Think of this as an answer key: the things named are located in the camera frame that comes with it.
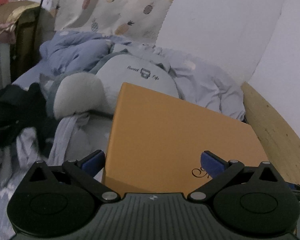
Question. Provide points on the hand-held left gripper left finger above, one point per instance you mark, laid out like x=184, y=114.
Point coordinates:
x=93, y=161

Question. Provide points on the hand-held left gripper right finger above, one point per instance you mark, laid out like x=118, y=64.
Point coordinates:
x=211, y=164

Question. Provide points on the orange cardboard box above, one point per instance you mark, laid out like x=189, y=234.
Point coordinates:
x=170, y=135

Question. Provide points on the grey crumpled cloth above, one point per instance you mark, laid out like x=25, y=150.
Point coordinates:
x=72, y=135

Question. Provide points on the wooden headboard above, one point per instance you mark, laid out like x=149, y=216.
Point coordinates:
x=272, y=125

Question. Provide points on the grey duvet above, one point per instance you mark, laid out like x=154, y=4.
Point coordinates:
x=207, y=87

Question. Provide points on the grey plush pillow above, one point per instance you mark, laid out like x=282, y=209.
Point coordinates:
x=120, y=80

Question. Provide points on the dark clothing pile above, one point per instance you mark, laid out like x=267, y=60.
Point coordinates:
x=17, y=115

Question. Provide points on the light blue blanket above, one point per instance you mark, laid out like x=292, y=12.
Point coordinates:
x=75, y=50

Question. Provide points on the olive storage box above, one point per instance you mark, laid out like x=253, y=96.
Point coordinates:
x=27, y=37

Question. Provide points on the fruit print curtain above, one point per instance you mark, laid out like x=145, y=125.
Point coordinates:
x=115, y=7

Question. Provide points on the pink fabric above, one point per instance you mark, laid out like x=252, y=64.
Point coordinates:
x=1, y=32

